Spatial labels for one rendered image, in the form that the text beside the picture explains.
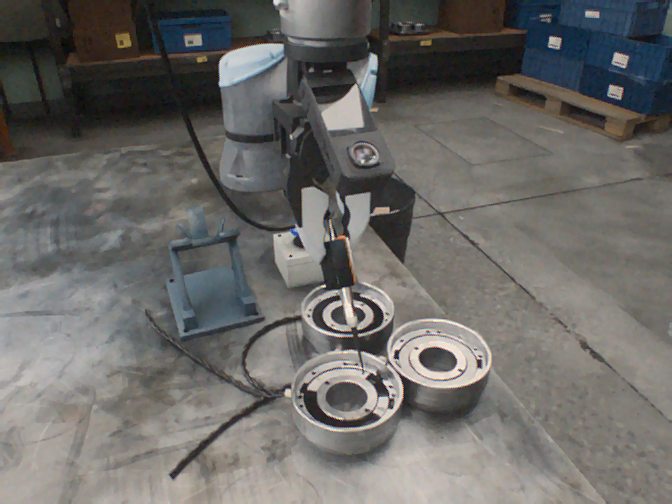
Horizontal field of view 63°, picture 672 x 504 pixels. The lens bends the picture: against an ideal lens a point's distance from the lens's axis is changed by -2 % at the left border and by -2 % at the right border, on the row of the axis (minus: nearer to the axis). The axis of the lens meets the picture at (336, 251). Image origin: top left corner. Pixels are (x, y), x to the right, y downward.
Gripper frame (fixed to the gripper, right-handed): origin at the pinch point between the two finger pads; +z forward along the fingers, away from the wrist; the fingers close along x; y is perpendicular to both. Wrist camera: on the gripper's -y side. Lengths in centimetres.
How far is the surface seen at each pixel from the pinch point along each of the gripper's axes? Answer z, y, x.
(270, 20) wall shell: 38, 391, -109
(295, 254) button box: 8.8, 14.9, -0.7
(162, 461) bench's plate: 13.3, -7.3, 19.9
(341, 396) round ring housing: 12.4, -6.9, 2.2
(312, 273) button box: 11.5, 13.9, -2.6
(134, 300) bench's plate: 13.3, 19.2, 19.7
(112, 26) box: 28, 345, 6
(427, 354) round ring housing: 11.3, -5.8, -8.2
